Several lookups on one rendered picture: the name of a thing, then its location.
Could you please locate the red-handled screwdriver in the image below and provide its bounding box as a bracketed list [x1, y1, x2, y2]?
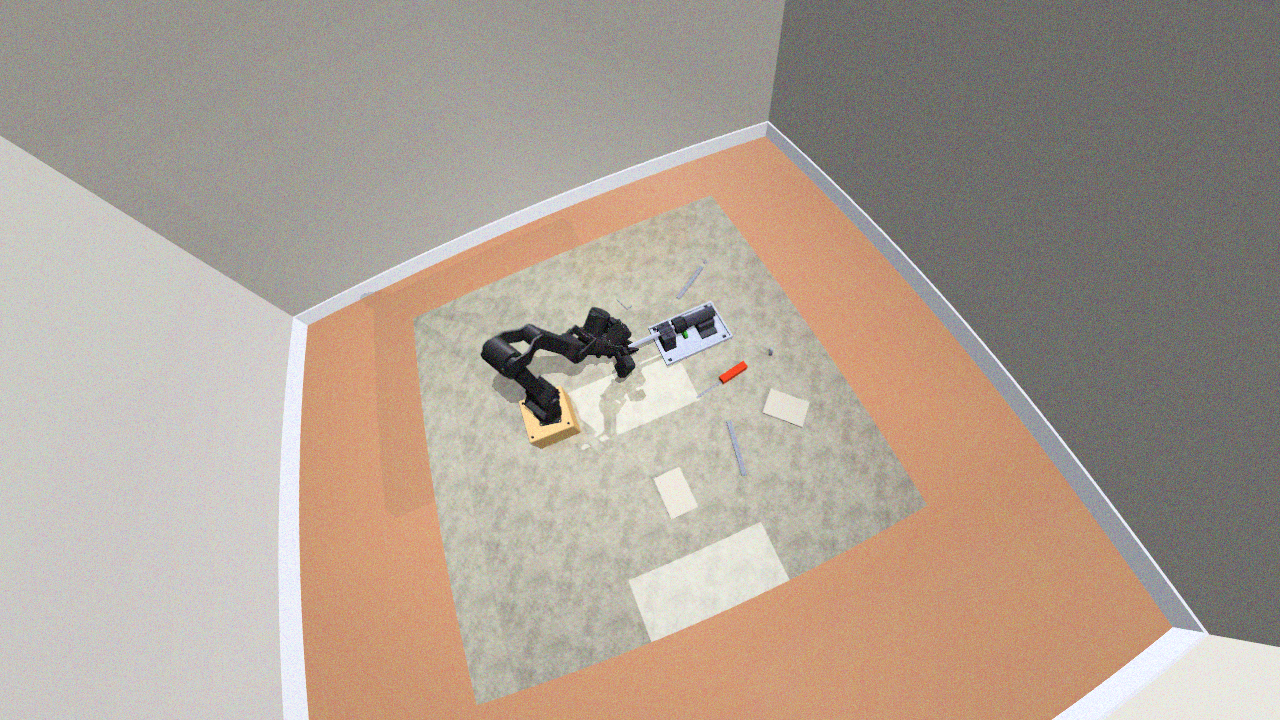
[698, 361, 748, 398]

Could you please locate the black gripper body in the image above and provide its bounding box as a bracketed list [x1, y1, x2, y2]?
[596, 324, 636, 378]

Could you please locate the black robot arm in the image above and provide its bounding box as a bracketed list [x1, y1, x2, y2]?
[481, 307, 632, 427]

